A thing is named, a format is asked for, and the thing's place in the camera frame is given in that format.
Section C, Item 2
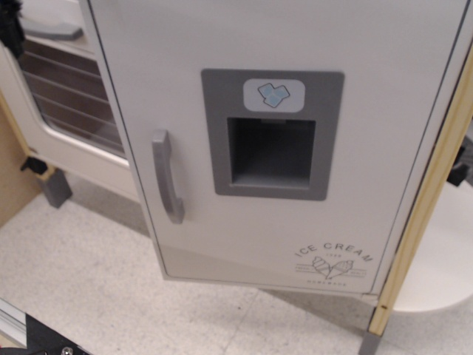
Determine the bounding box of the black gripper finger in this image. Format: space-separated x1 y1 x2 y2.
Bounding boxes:
1 0 25 58

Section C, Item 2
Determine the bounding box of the grey fridge door handle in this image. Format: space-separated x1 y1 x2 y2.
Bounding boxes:
152 129 185 224

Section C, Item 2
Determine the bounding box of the white fridge door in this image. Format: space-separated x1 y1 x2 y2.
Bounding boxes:
81 1 472 296

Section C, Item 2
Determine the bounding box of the white oven door with window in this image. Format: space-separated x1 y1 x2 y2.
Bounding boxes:
1 1 138 200

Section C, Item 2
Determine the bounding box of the black clamp at left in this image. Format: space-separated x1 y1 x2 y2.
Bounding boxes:
20 156 48 175

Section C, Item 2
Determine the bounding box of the black clamp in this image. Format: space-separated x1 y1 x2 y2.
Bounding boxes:
20 156 48 175
447 135 472 186

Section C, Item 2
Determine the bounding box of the wooden panel at left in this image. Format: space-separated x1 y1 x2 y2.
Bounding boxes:
1 95 41 226

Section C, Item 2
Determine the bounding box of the grey left foot cap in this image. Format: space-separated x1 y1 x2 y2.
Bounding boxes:
38 169 72 209

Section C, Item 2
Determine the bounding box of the grey foot cap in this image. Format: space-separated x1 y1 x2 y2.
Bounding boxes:
38 169 72 209
358 331 382 355

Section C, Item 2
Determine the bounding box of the grey ice dispenser panel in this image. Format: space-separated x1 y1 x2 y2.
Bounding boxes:
201 69 345 201

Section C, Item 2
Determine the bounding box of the black clamp at right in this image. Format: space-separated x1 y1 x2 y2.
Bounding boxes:
447 135 472 186

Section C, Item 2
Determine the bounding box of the grey right foot cap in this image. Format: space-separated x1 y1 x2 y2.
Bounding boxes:
358 331 382 355

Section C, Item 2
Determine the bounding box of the grey oven door handle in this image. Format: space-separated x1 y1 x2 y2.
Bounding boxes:
19 18 84 41

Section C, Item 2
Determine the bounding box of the aluminium rail at bottom left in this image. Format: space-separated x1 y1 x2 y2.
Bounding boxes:
1 298 27 348

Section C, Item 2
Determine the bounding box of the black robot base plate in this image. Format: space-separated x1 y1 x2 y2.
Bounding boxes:
1 314 89 355

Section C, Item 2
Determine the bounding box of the light wooden side post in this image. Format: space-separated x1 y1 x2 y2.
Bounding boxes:
367 50 472 337

